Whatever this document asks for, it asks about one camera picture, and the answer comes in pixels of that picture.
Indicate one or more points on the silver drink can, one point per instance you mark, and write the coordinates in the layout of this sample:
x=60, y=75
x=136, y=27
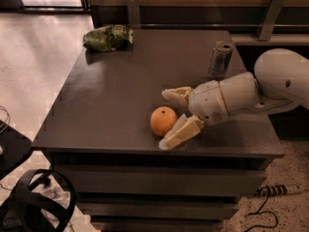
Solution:
x=220, y=58

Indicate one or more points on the right metal bracket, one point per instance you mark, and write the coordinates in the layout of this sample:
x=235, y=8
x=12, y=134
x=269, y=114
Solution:
x=273, y=10

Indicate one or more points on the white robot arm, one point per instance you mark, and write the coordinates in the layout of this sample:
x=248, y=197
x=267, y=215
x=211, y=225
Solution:
x=279, y=83

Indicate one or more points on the left metal bracket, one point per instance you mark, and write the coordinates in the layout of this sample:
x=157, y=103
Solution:
x=133, y=13

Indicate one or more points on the striped power strip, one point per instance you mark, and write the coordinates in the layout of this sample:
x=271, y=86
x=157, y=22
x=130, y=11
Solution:
x=278, y=190

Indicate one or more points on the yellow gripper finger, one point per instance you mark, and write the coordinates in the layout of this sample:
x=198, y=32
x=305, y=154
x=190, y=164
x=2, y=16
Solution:
x=184, y=129
x=178, y=96

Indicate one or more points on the grey drawer cabinet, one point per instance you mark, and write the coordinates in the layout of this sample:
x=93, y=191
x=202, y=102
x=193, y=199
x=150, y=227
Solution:
x=98, y=135

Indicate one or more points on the orange fruit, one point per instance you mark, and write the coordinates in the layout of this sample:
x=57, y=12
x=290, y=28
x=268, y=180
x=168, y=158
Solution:
x=162, y=120

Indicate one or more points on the green jalapeno chip bag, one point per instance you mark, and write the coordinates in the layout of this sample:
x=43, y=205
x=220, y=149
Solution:
x=108, y=38

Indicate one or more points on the metal bracket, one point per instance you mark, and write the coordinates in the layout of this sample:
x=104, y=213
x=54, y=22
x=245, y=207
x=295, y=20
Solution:
x=273, y=10
x=133, y=13

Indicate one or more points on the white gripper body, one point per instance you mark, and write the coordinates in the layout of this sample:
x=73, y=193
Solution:
x=206, y=101

